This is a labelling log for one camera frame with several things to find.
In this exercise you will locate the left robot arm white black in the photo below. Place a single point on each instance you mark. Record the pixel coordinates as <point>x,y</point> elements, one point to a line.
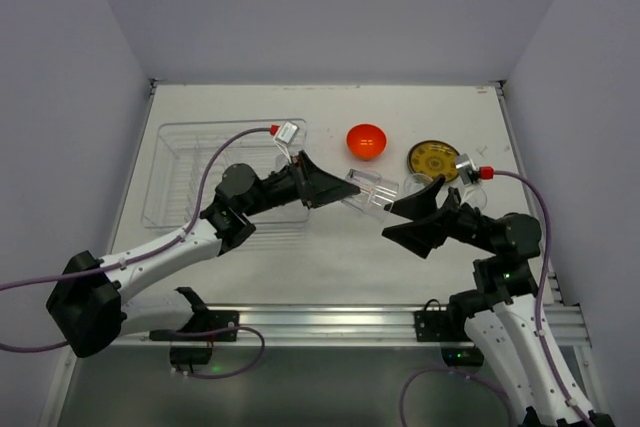
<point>88,301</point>

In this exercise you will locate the clear glass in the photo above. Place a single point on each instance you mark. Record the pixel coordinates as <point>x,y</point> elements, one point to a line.
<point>415,182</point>
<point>376,195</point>
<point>474,196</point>

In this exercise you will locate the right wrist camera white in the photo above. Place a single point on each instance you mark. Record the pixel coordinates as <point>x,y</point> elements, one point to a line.
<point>471,175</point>

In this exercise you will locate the aluminium front rail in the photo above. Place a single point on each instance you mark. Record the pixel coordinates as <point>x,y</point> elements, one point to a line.
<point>315,325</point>

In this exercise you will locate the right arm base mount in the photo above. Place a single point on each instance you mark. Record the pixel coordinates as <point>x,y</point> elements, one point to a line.
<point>433,324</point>

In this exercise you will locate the clear plastic dish rack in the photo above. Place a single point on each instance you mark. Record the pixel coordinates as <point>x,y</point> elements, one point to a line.
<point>184,164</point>

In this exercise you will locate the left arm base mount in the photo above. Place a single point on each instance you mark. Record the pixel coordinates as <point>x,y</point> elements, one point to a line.
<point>192,345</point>

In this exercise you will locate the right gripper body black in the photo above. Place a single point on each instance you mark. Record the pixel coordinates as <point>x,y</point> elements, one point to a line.
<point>451,214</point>

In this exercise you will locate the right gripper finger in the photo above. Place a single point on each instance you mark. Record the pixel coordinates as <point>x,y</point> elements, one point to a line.
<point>420,204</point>
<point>421,235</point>

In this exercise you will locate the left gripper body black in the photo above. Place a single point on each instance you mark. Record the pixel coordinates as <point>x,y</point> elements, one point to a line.
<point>304,180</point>

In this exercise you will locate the orange plastic bowl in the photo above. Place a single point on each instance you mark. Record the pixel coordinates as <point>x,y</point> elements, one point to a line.
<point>366,141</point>

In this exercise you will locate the olive yellow plate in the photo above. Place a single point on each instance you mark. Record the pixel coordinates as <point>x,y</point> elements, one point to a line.
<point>433,158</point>

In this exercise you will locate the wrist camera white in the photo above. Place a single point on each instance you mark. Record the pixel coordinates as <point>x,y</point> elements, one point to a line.
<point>283,136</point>
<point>471,175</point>

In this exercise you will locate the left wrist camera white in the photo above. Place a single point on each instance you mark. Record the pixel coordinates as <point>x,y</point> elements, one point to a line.
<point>283,136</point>

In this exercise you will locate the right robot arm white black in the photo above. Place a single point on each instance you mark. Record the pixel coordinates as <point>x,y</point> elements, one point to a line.
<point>503,316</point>

